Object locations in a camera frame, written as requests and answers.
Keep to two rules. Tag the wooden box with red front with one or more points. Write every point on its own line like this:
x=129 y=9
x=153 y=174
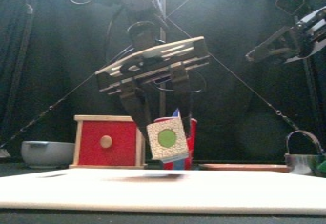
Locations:
x=106 y=142

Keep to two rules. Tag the wooden tray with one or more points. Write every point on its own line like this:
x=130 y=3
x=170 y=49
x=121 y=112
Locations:
x=247 y=167

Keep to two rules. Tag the grey bowl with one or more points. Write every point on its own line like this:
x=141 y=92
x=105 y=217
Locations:
x=45 y=153

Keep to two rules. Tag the green toy piece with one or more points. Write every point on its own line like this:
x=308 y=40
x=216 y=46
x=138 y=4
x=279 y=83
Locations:
x=323 y=167

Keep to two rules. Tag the white cutting board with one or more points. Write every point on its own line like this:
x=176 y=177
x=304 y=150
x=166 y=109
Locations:
x=170 y=191

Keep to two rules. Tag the red plastic cup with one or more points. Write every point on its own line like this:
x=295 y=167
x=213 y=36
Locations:
x=193 y=138

